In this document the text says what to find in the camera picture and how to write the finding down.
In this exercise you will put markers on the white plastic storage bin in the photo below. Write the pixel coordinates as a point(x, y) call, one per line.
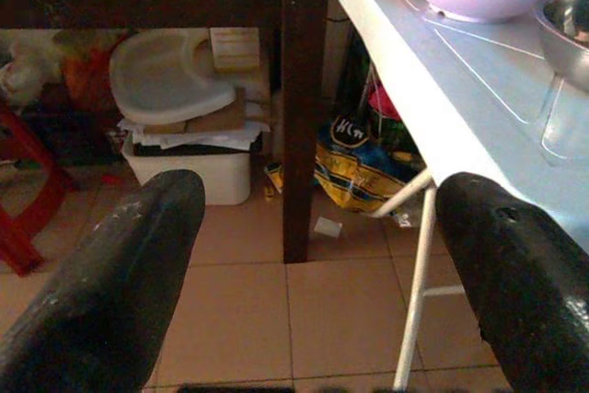
point(221, 172)

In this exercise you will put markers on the dark wooden table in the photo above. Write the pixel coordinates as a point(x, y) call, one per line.
point(294, 43)

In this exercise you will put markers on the light wooden block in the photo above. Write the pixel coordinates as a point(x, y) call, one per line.
point(234, 50)

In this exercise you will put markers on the orange plastic bag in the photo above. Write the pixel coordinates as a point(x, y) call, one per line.
point(87, 71)

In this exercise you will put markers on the yellow and blue bag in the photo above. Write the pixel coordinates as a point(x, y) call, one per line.
point(359, 172)

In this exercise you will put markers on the small yellow packet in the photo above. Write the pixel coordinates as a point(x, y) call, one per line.
point(273, 179)

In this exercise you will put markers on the white high chair tray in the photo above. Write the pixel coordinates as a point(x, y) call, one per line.
point(165, 75)

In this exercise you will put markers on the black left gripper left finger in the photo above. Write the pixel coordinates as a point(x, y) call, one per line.
point(101, 292)

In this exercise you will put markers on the stainless steel bowl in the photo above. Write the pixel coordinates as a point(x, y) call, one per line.
point(563, 38)

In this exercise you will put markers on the small white box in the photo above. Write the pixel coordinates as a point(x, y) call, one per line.
point(327, 228)

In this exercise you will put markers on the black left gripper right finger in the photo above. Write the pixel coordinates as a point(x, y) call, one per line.
point(520, 282)

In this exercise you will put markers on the white plastic bag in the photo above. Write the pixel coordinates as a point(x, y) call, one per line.
point(23, 68)

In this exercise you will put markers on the white folding table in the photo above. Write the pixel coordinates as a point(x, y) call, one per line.
point(465, 103)

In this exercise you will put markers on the red plastic stool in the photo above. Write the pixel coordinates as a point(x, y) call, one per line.
point(23, 190)

